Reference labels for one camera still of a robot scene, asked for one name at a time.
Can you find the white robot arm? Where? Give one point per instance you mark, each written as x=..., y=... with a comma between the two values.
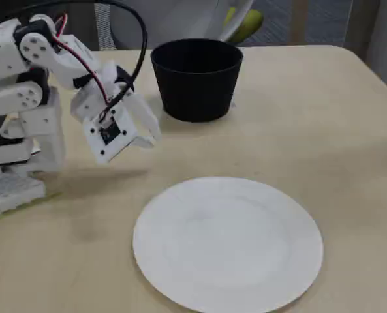
x=4, y=55

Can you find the white plate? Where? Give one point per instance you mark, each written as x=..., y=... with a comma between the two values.
x=229, y=244

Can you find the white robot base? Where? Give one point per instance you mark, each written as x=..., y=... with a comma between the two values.
x=46, y=146

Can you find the white green office chair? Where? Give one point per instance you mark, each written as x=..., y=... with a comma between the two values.
x=245, y=26

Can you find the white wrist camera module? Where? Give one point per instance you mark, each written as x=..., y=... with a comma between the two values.
x=110, y=133

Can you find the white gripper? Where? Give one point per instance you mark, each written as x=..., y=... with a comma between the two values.
x=143, y=117

